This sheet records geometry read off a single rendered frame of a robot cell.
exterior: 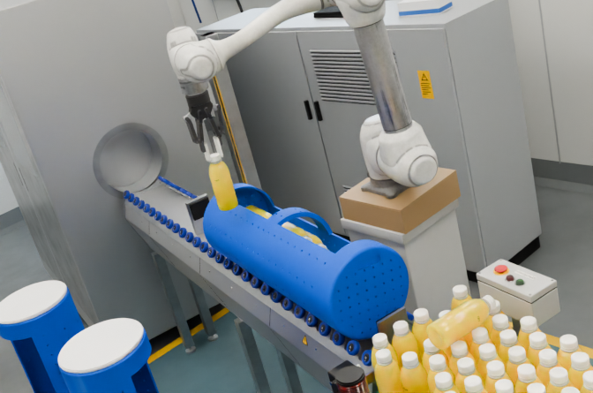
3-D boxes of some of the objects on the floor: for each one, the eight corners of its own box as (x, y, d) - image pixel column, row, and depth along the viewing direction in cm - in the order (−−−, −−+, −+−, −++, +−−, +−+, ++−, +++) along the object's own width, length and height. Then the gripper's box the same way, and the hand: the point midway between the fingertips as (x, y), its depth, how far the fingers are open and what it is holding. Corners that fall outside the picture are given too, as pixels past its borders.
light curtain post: (303, 349, 393) (211, 31, 333) (309, 353, 388) (217, 32, 328) (293, 355, 390) (198, 35, 330) (299, 359, 385) (205, 36, 325)
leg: (306, 414, 345) (272, 298, 323) (313, 420, 340) (278, 302, 318) (296, 421, 342) (260, 304, 320) (303, 427, 338) (266, 309, 315)
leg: (215, 334, 427) (183, 237, 405) (220, 338, 422) (187, 239, 400) (206, 339, 425) (173, 241, 403) (211, 343, 420) (177, 245, 398)
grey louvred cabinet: (300, 190, 592) (251, 8, 541) (544, 245, 428) (507, -7, 377) (247, 220, 562) (191, 32, 511) (486, 293, 399) (439, 26, 348)
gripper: (213, 82, 252) (231, 147, 261) (168, 98, 245) (188, 165, 253) (223, 85, 246) (241, 151, 254) (177, 102, 239) (198, 170, 247)
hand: (212, 149), depth 253 cm, fingers closed on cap, 4 cm apart
